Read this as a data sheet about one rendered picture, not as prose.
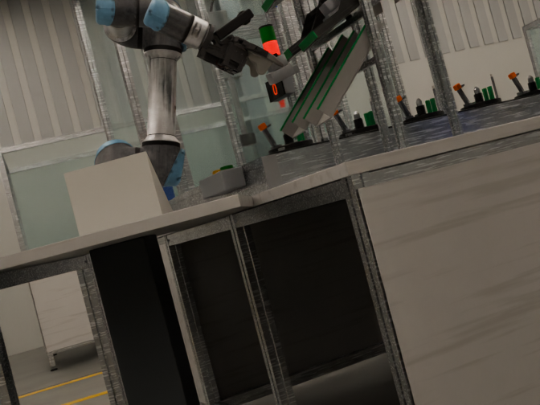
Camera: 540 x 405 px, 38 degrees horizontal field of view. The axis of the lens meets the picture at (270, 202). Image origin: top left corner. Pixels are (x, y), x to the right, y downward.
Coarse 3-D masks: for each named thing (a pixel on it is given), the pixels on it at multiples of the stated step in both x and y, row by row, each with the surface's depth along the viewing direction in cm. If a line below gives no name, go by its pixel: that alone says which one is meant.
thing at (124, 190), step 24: (96, 168) 218; (120, 168) 217; (144, 168) 217; (72, 192) 218; (96, 192) 218; (120, 192) 217; (144, 192) 217; (96, 216) 218; (120, 216) 217; (144, 216) 217
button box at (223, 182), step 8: (232, 168) 233; (240, 168) 233; (216, 176) 235; (224, 176) 231; (232, 176) 232; (240, 176) 233; (200, 184) 249; (208, 184) 242; (216, 184) 236; (224, 184) 231; (232, 184) 232; (240, 184) 233; (208, 192) 244; (216, 192) 238; (224, 192) 239
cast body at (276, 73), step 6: (276, 54) 206; (282, 60) 205; (276, 66) 205; (288, 66) 206; (294, 66) 208; (270, 72) 208; (276, 72) 205; (282, 72) 205; (288, 72) 206; (294, 72) 206; (270, 78) 206; (276, 78) 205; (282, 78) 205; (270, 84) 208
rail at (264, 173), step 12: (264, 156) 220; (252, 168) 227; (264, 168) 220; (276, 168) 221; (252, 180) 229; (264, 180) 221; (276, 180) 221; (192, 192) 279; (240, 192) 241; (252, 192) 231; (180, 204) 295; (192, 204) 282
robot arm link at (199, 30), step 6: (198, 18) 198; (192, 24) 203; (198, 24) 197; (204, 24) 198; (192, 30) 196; (198, 30) 196; (204, 30) 197; (192, 36) 197; (198, 36) 197; (204, 36) 198; (186, 42) 198; (192, 42) 198; (198, 42) 198
